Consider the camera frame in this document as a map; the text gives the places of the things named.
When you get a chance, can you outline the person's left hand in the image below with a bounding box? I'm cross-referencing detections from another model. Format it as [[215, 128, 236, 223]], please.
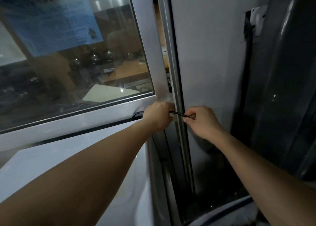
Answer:
[[142, 101, 176, 133]]

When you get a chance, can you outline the person's right hand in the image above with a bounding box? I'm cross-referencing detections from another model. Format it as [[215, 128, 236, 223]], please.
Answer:
[[183, 106, 226, 141]]

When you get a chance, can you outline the white microwave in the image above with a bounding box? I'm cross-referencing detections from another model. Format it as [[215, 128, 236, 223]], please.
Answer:
[[0, 119, 155, 226]]

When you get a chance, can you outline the person's left forearm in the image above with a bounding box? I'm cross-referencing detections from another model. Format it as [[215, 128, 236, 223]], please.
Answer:
[[0, 121, 155, 226]]

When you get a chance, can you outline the black power cord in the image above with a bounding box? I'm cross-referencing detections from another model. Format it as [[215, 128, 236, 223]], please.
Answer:
[[132, 111, 196, 120]]

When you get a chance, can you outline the person's right forearm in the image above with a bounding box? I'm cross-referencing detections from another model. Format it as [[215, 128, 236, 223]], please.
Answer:
[[213, 131, 316, 226]]

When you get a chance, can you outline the plain white paper notice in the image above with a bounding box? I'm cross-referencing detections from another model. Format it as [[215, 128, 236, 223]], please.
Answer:
[[0, 21, 28, 67]]

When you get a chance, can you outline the wooden worktable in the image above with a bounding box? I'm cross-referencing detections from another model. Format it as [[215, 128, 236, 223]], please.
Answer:
[[102, 54, 171, 83]]

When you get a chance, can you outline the blue paper notice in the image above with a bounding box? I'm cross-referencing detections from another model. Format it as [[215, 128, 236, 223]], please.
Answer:
[[0, 0, 104, 57]]

